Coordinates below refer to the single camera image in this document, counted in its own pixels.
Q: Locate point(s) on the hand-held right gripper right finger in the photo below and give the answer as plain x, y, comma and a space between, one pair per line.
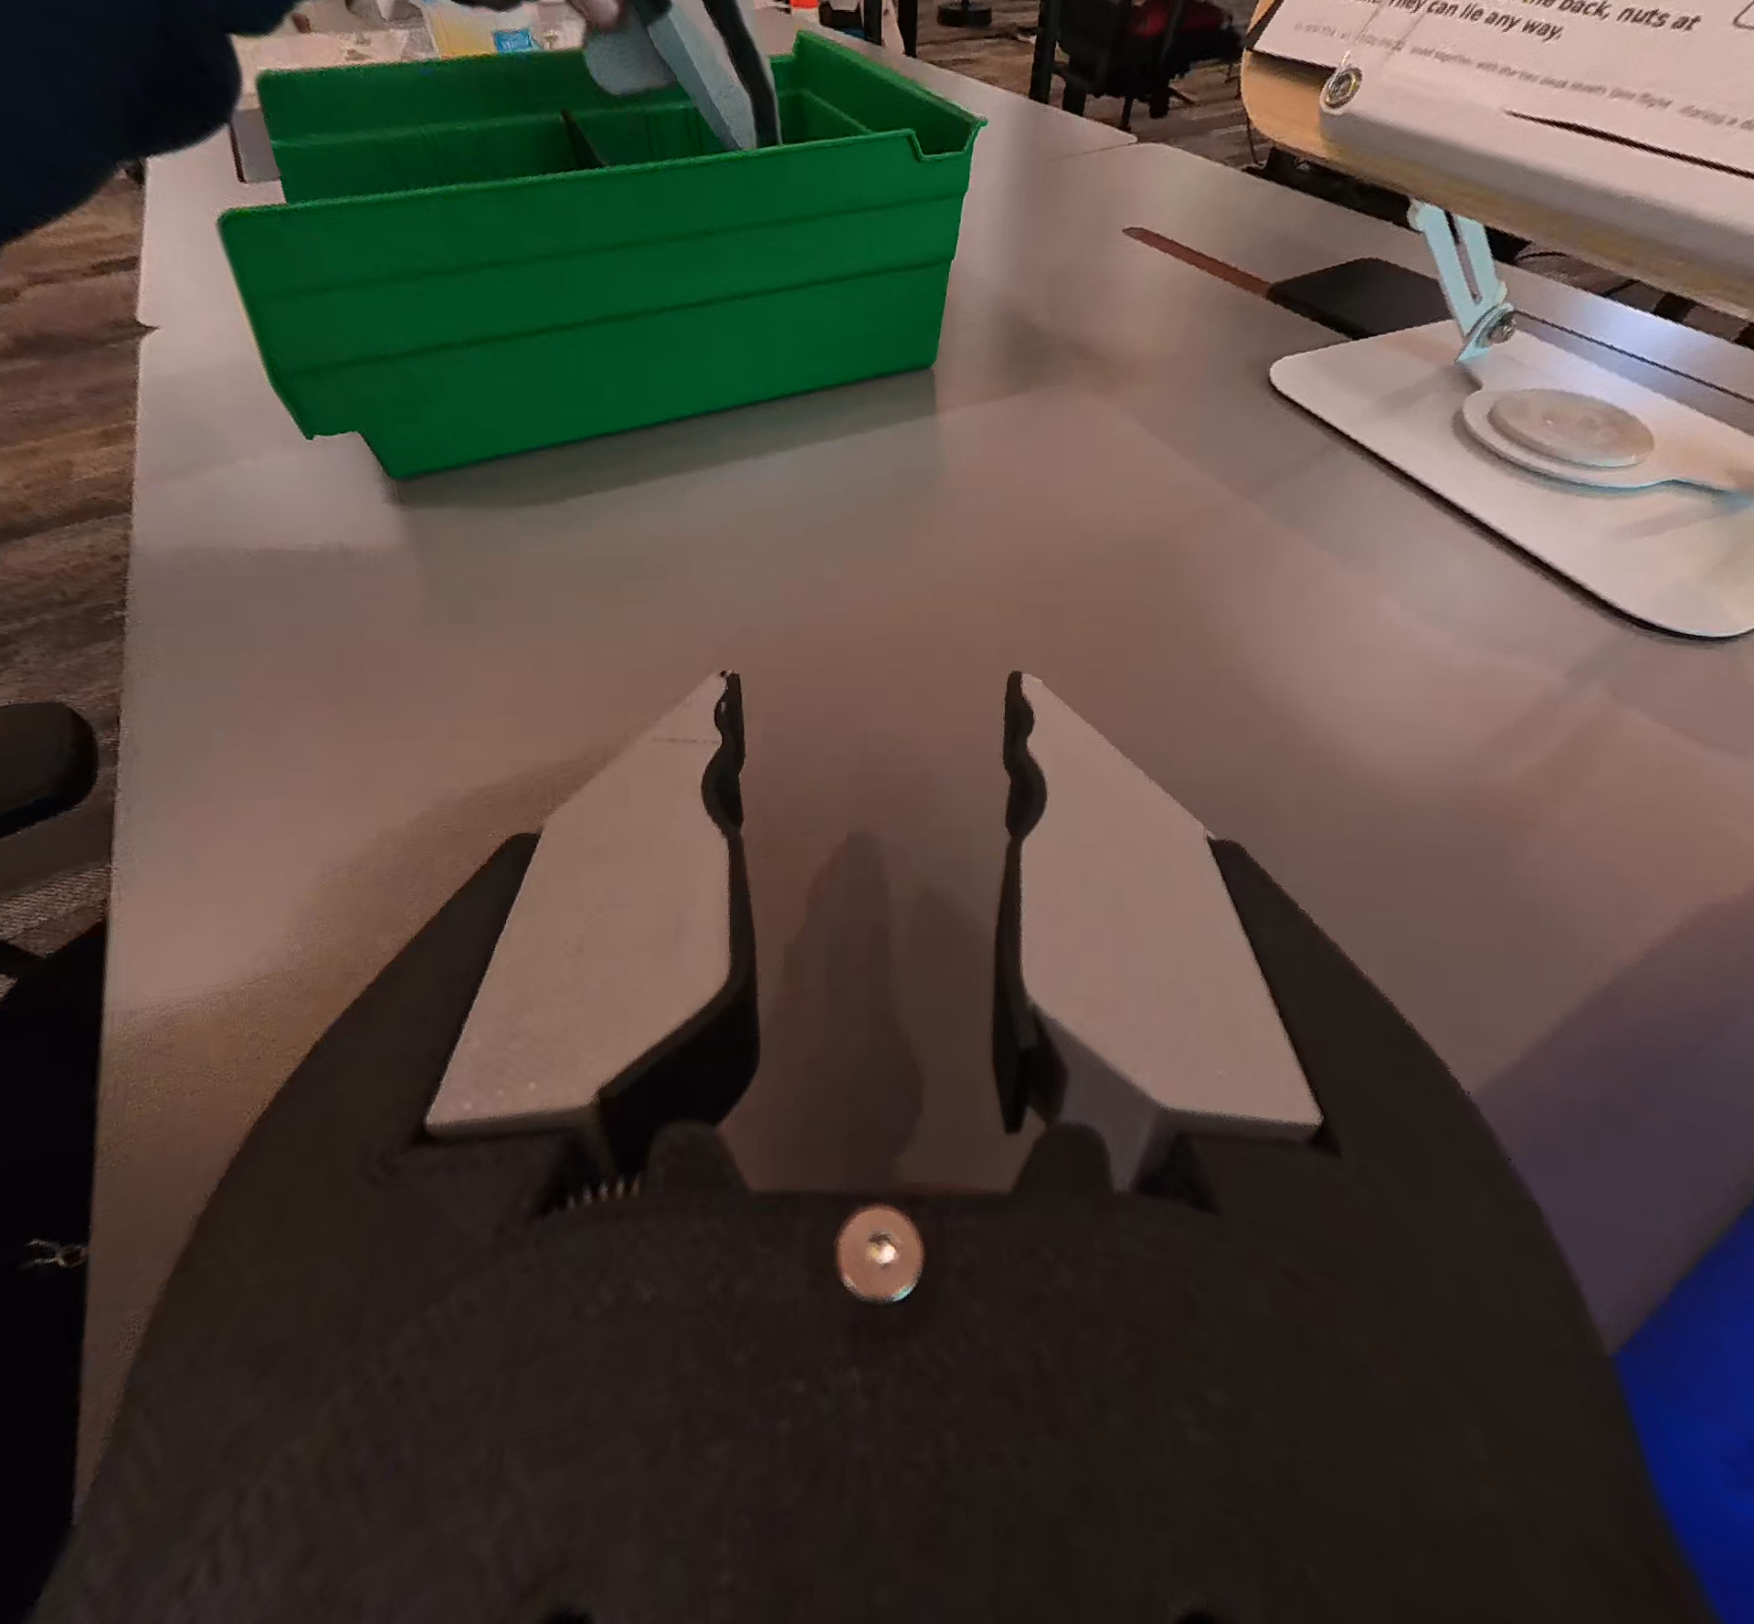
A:
1151, 952

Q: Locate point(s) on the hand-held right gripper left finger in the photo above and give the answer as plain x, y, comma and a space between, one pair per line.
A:
602, 952

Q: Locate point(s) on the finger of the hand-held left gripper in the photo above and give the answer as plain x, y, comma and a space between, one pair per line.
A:
685, 33
739, 20

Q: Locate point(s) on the green plastic bin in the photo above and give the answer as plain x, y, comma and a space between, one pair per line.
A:
589, 308

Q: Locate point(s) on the blue plastic bin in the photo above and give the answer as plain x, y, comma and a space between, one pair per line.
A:
1692, 1446

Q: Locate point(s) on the person's left forearm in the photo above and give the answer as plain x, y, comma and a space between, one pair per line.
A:
164, 7

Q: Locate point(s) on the yellow container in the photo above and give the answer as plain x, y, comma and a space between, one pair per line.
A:
479, 32

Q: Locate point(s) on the black mesh office chair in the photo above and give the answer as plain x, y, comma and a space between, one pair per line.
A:
1136, 20

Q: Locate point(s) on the black chair armrest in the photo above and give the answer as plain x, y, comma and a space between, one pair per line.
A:
41, 761

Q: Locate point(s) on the instruction sheet on stand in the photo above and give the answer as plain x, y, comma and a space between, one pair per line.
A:
1576, 486

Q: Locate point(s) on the black smartphone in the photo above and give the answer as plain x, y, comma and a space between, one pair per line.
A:
1357, 297

